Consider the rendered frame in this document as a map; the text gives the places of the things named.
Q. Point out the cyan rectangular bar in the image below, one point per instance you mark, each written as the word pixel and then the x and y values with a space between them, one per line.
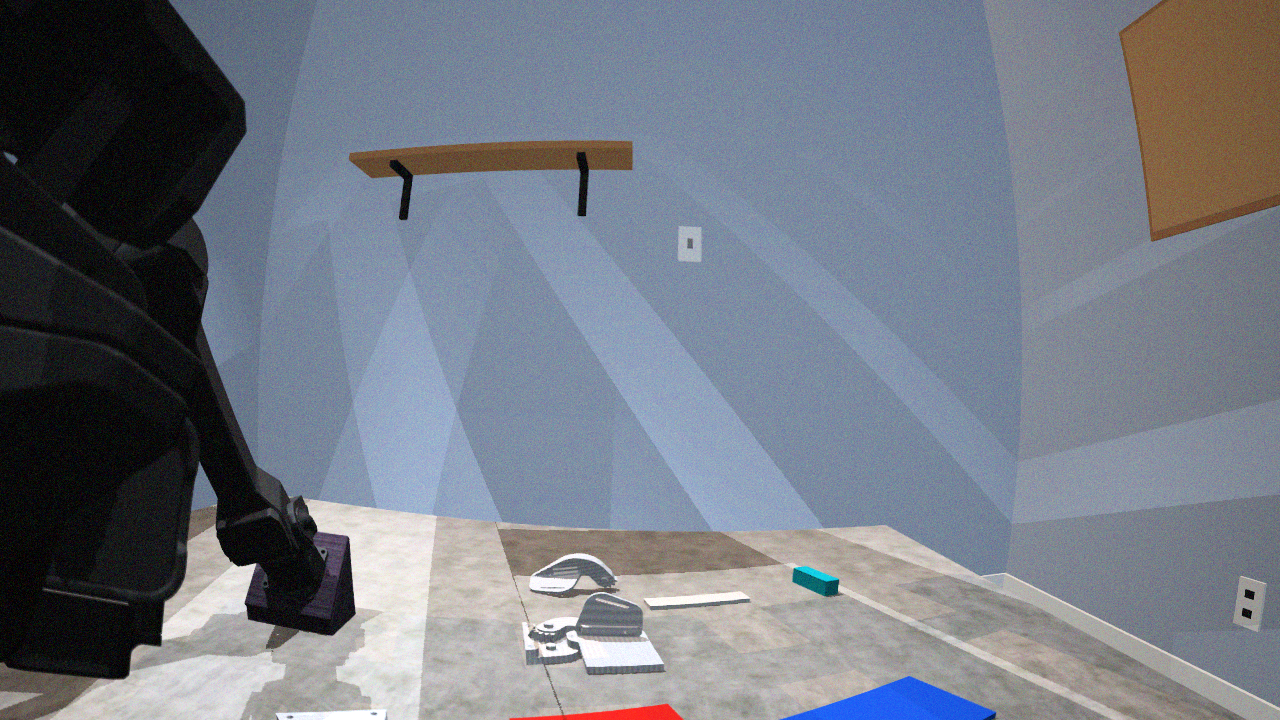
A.
pixel 816 581

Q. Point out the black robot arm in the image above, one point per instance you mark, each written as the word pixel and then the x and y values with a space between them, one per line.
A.
pixel 130 545

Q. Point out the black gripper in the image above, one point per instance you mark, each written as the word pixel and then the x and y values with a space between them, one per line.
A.
pixel 115 108

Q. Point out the blue flat rectangular plate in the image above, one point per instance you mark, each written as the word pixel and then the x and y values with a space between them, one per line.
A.
pixel 905 699

